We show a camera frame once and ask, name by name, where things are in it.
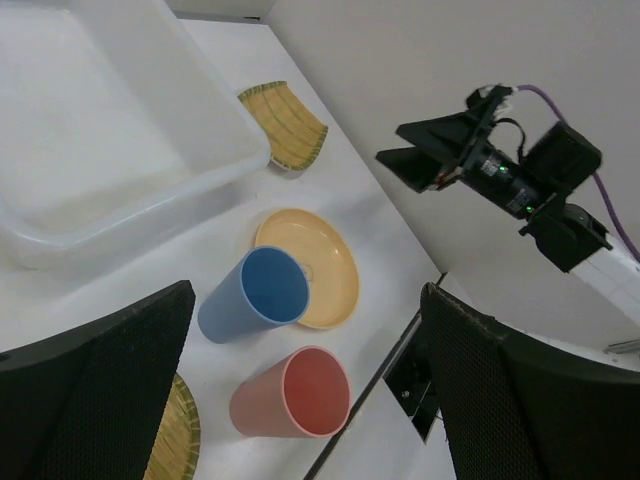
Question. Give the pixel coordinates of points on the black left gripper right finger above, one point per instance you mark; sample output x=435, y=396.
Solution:
x=514, y=407

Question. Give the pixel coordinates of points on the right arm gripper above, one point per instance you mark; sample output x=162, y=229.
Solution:
x=457, y=148

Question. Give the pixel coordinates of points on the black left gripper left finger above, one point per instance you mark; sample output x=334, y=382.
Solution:
x=87, y=403

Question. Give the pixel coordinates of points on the round bamboo woven tray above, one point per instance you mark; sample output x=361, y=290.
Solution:
x=176, y=448

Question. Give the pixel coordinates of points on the square bamboo woven tray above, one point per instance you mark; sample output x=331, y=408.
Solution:
x=295, y=134

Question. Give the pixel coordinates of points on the yellow plastic plate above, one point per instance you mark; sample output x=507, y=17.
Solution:
x=325, y=259

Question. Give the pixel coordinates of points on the pink plastic cup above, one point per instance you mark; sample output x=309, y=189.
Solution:
x=305, y=395

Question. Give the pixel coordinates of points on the blue plastic cup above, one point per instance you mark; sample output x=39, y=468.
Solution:
x=266, y=290

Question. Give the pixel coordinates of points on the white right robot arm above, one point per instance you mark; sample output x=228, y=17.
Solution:
x=576, y=243

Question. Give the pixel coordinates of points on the translucent white plastic bin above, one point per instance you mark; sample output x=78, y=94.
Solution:
x=114, y=127

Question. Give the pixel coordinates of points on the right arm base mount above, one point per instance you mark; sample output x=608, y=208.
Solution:
x=409, y=378

